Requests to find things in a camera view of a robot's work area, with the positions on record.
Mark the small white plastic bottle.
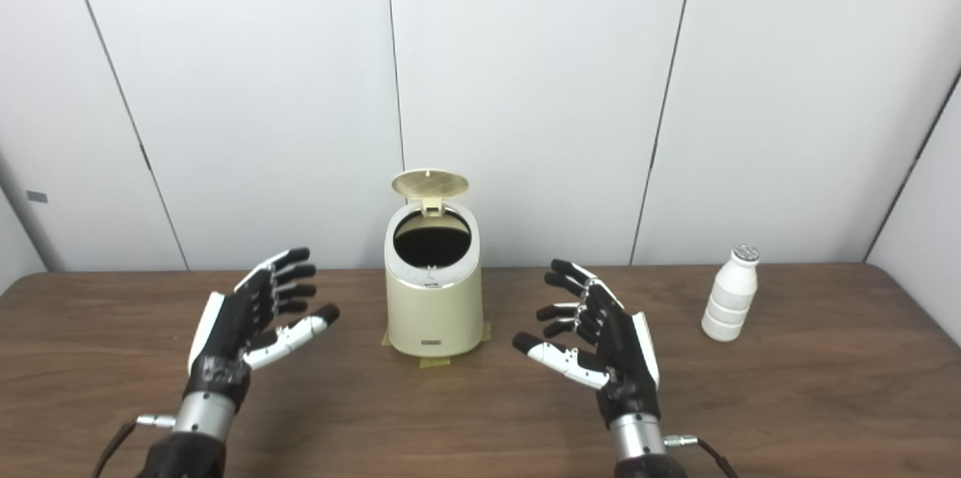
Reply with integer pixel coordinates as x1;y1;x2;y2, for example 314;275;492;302
701;245;761;343

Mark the cream-colored lidded bin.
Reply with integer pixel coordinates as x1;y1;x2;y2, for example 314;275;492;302
384;169;485;358

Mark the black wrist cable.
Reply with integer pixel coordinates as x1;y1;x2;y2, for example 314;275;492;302
92;414;177;478
664;434;740;478

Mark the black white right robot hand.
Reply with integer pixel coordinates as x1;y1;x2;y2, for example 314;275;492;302
513;259;663;431

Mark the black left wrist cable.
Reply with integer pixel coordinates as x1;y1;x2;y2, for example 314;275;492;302
92;414;177;478

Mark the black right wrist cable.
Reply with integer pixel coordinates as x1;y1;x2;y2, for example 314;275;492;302
664;434;740;478

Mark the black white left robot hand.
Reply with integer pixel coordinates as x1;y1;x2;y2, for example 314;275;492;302
185;247;340;413

